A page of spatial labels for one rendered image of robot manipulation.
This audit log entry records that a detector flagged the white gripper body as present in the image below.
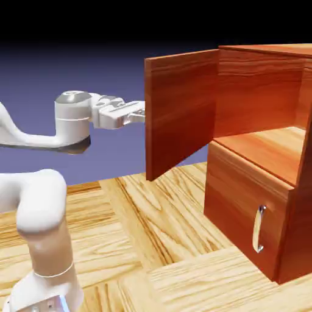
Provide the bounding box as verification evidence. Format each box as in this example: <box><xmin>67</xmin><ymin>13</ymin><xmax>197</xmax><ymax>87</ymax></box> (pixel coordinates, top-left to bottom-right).
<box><xmin>93</xmin><ymin>105</ymin><xmax>130</xmax><ymax>130</ymax></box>

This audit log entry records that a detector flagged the reddish wooden door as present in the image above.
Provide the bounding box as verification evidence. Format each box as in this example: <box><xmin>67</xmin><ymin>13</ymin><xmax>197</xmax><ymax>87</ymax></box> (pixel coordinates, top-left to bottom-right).
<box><xmin>144</xmin><ymin>49</ymin><xmax>220</xmax><ymax>182</ymax></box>
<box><xmin>204</xmin><ymin>140</ymin><xmax>295</xmax><ymax>284</ymax></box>

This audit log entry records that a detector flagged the reddish wooden cabinet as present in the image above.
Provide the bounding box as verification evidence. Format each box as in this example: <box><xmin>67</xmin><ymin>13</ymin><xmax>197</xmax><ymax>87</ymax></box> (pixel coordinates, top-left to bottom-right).
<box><xmin>204</xmin><ymin>43</ymin><xmax>312</xmax><ymax>285</ymax></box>

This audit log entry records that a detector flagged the reddish wooden door, free handle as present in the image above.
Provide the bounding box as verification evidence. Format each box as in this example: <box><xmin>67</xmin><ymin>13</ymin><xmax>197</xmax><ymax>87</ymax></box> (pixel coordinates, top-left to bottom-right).
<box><xmin>204</xmin><ymin>140</ymin><xmax>295</xmax><ymax>284</ymax></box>

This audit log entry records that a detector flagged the curved silver door handle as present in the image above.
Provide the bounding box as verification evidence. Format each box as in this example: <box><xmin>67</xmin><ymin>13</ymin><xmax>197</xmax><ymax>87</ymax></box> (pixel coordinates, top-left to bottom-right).
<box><xmin>252</xmin><ymin>205</ymin><xmax>267</xmax><ymax>254</ymax></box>

